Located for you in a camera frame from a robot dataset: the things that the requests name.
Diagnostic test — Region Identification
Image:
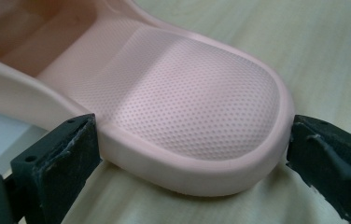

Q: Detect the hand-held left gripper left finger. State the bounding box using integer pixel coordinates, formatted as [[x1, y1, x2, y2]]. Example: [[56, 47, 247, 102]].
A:
[[9, 113, 103, 224]]

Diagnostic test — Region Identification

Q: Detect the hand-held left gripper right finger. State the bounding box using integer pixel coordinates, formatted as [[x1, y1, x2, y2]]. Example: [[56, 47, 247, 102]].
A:
[[286, 114, 351, 224]]

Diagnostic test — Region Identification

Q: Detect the pink slipper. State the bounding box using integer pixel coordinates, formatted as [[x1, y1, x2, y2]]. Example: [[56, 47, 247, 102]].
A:
[[0, 0, 296, 198]]

